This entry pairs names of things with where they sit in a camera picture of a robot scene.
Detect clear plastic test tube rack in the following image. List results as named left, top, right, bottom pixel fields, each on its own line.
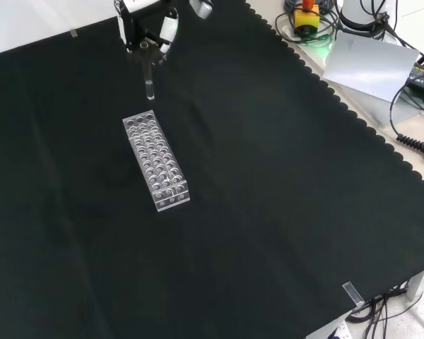
left=122, top=110, right=192, bottom=213

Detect yellow stop button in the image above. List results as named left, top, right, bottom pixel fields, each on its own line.
left=293, top=0, right=321, bottom=37

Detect white table leg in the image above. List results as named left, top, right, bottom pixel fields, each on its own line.
left=406, top=263, right=424, bottom=302

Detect pale grey board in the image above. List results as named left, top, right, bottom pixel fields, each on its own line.
left=321, top=34, right=420, bottom=104

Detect black floor cables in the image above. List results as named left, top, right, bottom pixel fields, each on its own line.
left=342, top=282, right=424, bottom=339

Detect clear glass test tube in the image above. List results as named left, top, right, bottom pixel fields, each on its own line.
left=139, top=41, right=155, bottom=102

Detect clear tape strip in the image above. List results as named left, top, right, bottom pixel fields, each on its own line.
left=341, top=281, right=365, bottom=307

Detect black ribbed cable plug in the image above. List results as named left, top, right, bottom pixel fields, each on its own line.
left=395, top=134, right=424, bottom=164

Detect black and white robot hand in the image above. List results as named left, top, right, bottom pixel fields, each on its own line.
left=113, top=0, right=213, bottom=67

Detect black bench cloth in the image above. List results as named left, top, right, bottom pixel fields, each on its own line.
left=0, top=0, right=424, bottom=339

